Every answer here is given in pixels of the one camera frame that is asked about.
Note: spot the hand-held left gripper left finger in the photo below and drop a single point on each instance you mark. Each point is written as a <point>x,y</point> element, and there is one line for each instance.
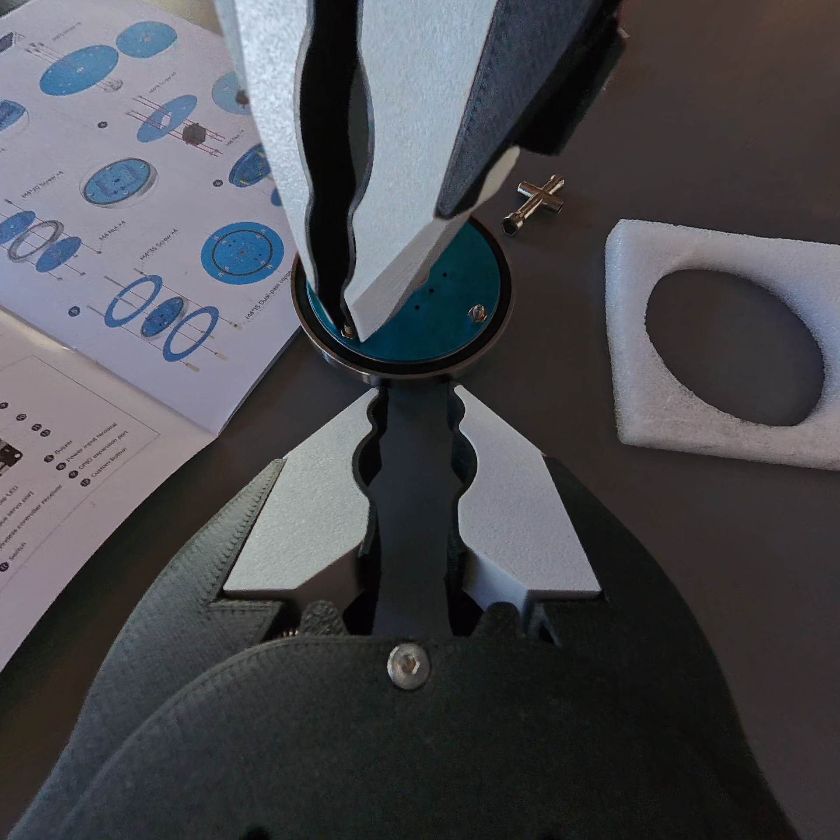
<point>289,525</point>

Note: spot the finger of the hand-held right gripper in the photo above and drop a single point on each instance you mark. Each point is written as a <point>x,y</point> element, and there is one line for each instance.
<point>275,98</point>
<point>420,98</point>

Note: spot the white foam pad with hole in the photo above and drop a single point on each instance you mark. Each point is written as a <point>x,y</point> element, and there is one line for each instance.
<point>630,394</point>

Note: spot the cross-shaped metal wrench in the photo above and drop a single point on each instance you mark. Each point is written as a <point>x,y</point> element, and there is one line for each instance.
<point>535,200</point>

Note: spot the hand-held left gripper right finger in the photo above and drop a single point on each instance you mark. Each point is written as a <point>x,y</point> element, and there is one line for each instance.
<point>525,525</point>

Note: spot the dark desk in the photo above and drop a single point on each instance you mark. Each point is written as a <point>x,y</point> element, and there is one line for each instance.
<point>722,131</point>

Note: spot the printed instruction manual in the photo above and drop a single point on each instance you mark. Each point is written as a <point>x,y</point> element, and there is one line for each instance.
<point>131,197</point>

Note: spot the blue round disc with bearing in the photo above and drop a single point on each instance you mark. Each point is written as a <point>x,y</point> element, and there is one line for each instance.
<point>420,328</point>

